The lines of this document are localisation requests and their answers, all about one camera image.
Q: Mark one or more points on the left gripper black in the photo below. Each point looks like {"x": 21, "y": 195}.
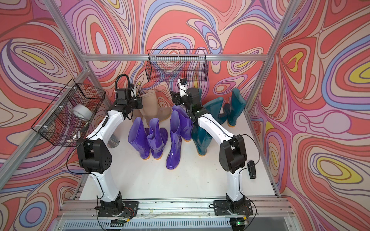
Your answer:
{"x": 138, "y": 101}

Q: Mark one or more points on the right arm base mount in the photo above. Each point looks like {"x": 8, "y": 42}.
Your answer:
{"x": 225, "y": 207}

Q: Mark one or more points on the teal rain boot far right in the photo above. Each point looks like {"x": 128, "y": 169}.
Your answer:
{"x": 234, "y": 108}

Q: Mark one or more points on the black wire basket back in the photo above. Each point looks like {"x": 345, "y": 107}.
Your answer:
{"x": 171, "y": 65}

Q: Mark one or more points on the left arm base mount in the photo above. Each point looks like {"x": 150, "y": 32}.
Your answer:
{"x": 125, "y": 209}

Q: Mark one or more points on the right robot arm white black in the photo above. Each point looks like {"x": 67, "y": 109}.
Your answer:
{"x": 232, "y": 152}

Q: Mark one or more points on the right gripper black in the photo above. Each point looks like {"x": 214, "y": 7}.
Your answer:
{"x": 176, "y": 97}

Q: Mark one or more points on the teal rain boot centre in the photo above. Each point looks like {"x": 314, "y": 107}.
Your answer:
{"x": 214, "y": 108}

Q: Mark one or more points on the purple rain boot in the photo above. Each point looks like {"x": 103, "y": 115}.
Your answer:
{"x": 174, "y": 156}
{"x": 137, "y": 138}
{"x": 185, "y": 123}
{"x": 157, "y": 138}

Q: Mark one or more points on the purple rain boot back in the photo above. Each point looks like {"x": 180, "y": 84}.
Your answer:
{"x": 185, "y": 123}

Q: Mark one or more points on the purple rain boot front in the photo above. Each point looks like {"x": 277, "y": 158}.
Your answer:
{"x": 174, "y": 156}

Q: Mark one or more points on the black wire basket left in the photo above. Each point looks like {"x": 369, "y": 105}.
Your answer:
{"x": 58, "y": 125}

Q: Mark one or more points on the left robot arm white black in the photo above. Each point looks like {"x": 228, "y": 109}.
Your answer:
{"x": 93, "y": 153}

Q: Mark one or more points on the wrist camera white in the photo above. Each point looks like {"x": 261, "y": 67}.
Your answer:
{"x": 182, "y": 86}
{"x": 134, "y": 90}

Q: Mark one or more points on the black wire basket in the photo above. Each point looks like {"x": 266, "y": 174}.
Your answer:
{"x": 58, "y": 125}
{"x": 171, "y": 65}

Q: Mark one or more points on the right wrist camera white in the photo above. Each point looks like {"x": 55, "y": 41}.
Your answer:
{"x": 182, "y": 86}

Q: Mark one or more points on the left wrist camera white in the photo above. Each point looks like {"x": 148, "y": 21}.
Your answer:
{"x": 134, "y": 90}

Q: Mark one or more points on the beige rain boot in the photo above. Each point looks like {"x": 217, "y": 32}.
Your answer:
{"x": 164, "y": 113}
{"x": 150, "y": 108}

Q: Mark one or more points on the white tape roll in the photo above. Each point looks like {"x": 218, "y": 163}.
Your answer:
{"x": 82, "y": 112}

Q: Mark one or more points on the teal rain boot back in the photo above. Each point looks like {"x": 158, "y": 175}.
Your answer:
{"x": 200, "y": 93}

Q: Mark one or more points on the metal pen holder cup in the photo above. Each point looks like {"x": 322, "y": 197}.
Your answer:
{"x": 113, "y": 142}

